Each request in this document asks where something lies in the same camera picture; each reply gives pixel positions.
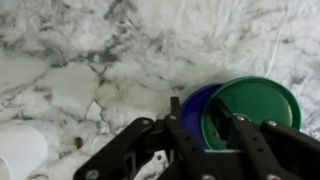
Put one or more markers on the small clear plastic cup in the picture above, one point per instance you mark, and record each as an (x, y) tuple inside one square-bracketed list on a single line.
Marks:
[(20, 150)]

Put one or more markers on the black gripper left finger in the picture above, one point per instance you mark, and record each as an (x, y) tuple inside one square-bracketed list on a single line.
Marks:
[(133, 153)]

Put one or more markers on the brown coffee bean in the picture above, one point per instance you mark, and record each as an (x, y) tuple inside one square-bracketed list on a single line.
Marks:
[(78, 142)]

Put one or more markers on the blue plastic bowl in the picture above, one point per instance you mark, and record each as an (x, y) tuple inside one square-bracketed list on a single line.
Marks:
[(193, 110)]

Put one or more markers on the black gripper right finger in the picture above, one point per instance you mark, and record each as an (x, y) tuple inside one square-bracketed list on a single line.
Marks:
[(273, 153)]

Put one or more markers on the green plastic bowl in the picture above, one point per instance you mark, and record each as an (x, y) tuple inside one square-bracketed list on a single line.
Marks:
[(256, 100)]

